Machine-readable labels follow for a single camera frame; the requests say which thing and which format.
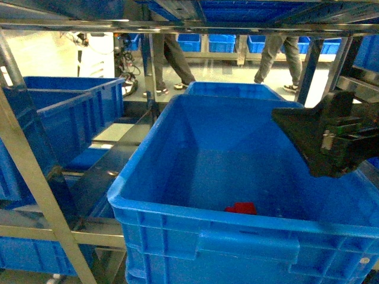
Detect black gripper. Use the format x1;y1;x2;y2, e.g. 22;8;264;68
271;91;378;178

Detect red one-stud toy block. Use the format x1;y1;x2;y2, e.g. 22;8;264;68
224;202;258;215

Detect stainless steel shelf rack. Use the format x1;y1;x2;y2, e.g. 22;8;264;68
1;1;378;283

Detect blue crate on middle shelf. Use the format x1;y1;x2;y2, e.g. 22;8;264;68
107;95;378;283

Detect walking person grey trousers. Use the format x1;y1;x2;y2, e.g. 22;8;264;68
152;34;195;95

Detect long blue crate upper left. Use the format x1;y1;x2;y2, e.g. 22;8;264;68
0;76;126;202

